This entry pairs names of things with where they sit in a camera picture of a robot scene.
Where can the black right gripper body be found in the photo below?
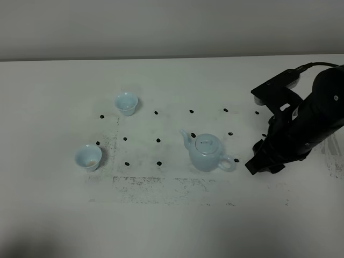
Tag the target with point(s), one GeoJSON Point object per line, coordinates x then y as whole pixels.
{"type": "Point", "coordinates": [292, 134]}

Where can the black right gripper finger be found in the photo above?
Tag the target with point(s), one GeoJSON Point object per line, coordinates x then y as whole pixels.
{"type": "Point", "coordinates": [258, 164]}

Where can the light blue porcelain teapot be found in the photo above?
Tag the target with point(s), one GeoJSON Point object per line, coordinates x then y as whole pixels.
{"type": "Point", "coordinates": [206, 153]}

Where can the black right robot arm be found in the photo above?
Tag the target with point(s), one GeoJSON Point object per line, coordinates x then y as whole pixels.
{"type": "Point", "coordinates": [327, 92]}

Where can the far light blue teacup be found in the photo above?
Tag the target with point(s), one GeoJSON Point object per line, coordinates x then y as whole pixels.
{"type": "Point", "coordinates": [126, 103]}

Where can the light blue teacup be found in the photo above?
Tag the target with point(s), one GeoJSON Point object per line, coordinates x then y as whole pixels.
{"type": "Point", "coordinates": [88, 157]}
{"type": "Point", "coordinates": [126, 103]}

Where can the near light blue teacup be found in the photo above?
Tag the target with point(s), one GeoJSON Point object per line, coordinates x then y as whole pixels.
{"type": "Point", "coordinates": [88, 157]}

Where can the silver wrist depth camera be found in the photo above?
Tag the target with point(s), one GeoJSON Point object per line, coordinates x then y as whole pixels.
{"type": "Point", "coordinates": [277, 90]}

